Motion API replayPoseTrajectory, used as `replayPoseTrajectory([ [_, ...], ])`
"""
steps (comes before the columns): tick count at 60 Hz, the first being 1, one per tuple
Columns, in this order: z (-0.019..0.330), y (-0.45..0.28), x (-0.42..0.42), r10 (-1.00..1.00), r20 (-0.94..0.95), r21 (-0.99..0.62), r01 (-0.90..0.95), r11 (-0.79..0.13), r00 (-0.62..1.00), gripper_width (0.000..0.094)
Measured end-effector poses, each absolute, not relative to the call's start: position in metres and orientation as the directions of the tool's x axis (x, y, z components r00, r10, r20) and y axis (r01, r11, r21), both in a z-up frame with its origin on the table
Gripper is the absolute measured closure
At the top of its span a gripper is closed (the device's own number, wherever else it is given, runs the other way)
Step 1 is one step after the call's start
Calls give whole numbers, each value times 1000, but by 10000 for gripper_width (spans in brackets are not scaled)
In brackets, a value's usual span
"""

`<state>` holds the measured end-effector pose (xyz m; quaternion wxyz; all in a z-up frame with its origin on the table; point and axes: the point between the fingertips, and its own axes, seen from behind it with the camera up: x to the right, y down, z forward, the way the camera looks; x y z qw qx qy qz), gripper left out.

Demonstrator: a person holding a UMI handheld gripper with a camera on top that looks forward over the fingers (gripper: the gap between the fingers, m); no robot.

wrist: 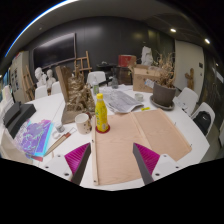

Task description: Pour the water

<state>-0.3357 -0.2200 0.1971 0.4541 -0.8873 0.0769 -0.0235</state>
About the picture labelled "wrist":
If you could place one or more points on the colourful painted sheet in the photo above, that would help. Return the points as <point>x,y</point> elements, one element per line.
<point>35,138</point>

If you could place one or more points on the red box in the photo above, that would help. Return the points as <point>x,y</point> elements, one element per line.
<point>127,60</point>

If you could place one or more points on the white polka dot mug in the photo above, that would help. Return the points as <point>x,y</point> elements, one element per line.
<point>82,124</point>

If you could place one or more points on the brown standing wooden panel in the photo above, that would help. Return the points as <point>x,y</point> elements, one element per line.
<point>63,83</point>

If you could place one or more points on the small yellow marker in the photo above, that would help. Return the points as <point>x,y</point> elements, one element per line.
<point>145,108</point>

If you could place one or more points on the white plaster statue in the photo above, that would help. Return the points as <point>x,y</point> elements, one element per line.
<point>146,56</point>

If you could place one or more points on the round ceiling spotlight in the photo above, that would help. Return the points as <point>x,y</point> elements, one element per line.
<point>207,41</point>
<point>173,30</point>

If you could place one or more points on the wooden paintbrush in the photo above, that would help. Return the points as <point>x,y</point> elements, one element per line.
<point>60,141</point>

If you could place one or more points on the yellow drink bottle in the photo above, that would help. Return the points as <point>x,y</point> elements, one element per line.
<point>101,115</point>

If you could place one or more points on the long ceiling light strip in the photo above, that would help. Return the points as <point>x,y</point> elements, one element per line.
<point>30,23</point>

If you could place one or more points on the black flat box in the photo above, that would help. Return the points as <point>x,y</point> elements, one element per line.
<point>21,120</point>
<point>11,111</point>

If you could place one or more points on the clear bottle with green label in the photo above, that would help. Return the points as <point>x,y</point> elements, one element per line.
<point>95,87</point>

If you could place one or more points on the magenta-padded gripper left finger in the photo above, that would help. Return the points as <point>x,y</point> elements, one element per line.
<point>75,160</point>

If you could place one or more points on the cardboard box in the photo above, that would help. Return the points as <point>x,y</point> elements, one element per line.
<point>141,80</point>

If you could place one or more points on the small paint jar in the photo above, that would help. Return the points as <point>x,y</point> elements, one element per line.
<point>60,128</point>

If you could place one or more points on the dried plant in grey pot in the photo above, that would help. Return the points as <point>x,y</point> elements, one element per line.
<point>164,95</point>

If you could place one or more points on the wooden figure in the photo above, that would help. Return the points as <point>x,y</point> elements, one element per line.
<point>189,78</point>

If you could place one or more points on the white plaster bust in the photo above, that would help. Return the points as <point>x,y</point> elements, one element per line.
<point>50,79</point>
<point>40,76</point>

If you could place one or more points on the golden crumpled sculpture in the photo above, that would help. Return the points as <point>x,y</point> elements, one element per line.
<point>80,95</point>

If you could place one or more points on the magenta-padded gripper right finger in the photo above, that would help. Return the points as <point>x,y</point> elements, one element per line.
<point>148,160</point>

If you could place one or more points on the black backpack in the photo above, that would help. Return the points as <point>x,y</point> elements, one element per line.
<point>202,121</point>

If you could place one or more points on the large black wall screen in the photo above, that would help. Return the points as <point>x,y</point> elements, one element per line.
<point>55,50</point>

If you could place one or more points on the grey plant saucer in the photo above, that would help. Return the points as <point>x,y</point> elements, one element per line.
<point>161,107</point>

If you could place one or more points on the white plastic chair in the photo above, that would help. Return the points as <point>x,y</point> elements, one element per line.
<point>206,108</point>
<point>41,92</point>
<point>188,98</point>
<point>56,88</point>
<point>96,78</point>

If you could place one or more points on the newspaper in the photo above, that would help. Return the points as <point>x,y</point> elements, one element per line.
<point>123,101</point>

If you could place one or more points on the wooden easel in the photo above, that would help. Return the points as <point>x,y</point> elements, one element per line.
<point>28,85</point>
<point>83,63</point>

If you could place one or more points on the white cabinet with pictures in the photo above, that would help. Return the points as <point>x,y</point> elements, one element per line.
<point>18,75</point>

